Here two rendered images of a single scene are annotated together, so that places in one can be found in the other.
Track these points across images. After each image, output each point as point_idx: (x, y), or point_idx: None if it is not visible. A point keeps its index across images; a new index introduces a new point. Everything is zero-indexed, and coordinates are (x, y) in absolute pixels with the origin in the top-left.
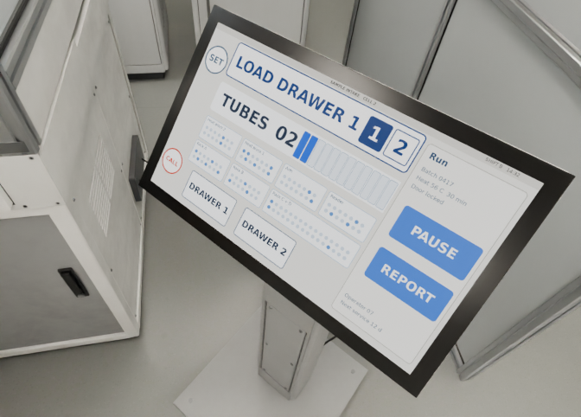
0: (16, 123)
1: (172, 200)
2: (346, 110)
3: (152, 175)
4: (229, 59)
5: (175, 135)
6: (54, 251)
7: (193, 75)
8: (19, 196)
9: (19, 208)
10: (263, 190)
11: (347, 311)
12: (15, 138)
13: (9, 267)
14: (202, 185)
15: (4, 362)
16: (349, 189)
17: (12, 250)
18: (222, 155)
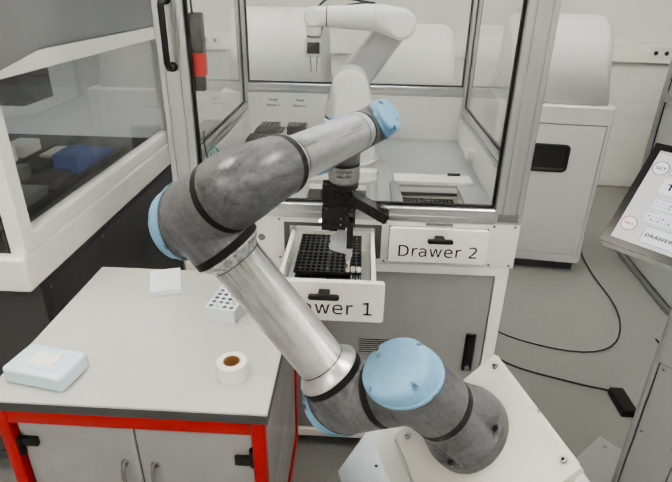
0: (523, 202)
1: (630, 244)
2: None
3: (612, 232)
4: (671, 167)
5: (630, 209)
6: (474, 313)
7: (643, 177)
8: (490, 256)
9: (484, 266)
10: None
11: None
12: (514, 213)
13: (437, 324)
14: (656, 233)
15: (353, 447)
16: None
17: (450, 306)
18: (671, 215)
